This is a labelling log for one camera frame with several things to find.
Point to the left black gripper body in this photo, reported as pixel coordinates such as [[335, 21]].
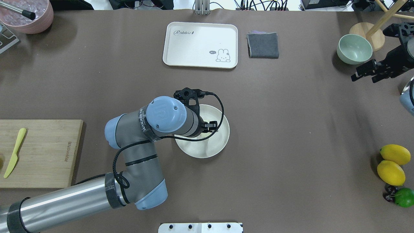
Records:
[[207, 126]]

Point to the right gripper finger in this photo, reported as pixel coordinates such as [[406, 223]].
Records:
[[379, 77], [369, 68]]

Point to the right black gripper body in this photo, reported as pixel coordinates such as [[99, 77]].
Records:
[[393, 63]]

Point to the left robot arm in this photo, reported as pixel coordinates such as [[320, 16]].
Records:
[[136, 175]]

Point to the cream rabbit tray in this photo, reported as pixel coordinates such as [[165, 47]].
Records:
[[206, 45]]

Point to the green bowl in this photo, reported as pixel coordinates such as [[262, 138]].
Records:
[[354, 49]]

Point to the wooden mug stand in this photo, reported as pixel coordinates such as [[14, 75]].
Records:
[[373, 33]]

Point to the upper yellow lemon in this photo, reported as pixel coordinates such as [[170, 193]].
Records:
[[395, 153]]

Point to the yellow lemon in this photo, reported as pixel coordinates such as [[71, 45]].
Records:
[[391, 173], [395, 153]]

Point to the grey folded cloth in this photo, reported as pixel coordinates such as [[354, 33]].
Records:
[[263, 45]]

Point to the lower yellow lemon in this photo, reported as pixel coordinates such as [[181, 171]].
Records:
[[391, 173]]

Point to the dark cherries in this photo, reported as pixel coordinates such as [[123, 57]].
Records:
[[390, 192]]

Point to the green lime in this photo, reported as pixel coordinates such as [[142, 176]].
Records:
[[404, 197]]

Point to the wooden cutting board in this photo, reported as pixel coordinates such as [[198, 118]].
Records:
[[47, 155]]

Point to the yellow plastic knife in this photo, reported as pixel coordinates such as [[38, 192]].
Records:
[[14, 157]]

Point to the pink ice bowl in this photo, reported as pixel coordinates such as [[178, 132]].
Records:
[[42, 9]]

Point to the white cup rack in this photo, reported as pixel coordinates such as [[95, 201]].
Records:
[[7, 38]]

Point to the aluminium frame post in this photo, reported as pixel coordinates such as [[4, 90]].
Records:
[[202, 7]]

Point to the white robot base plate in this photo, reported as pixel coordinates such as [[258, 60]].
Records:
[[207, 227]]

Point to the metal scoop black handle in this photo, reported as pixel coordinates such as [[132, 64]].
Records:
[[28, 14]]

